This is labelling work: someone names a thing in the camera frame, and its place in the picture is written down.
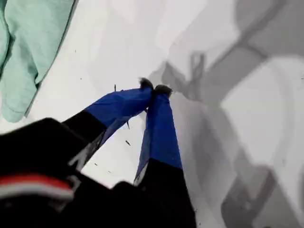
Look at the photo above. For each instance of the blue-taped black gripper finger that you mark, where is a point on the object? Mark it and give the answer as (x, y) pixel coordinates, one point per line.
(161, 133)
(118, 104)

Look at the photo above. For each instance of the pale green T-shirt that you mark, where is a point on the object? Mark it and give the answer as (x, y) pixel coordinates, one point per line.
(28, 47)

